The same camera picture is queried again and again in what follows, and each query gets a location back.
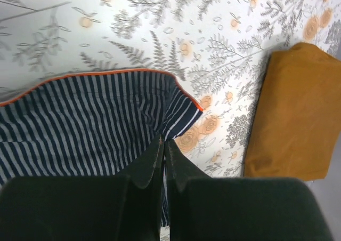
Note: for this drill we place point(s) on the floral patterned table mat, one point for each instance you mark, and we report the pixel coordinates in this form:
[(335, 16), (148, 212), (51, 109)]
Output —
[(218, 50)]

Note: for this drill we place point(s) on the navy striped underwear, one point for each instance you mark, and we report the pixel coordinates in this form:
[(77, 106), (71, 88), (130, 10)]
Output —
[(91, 124)]

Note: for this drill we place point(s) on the mustard brown folded cloth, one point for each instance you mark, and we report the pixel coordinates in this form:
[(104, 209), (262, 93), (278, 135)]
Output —
[(297, 119)]

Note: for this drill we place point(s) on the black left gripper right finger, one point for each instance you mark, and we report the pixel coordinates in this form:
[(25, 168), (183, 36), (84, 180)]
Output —
[(206, 208)]

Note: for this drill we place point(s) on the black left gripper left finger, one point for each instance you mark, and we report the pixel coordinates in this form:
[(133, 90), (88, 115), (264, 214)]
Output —
[(125, 206)]

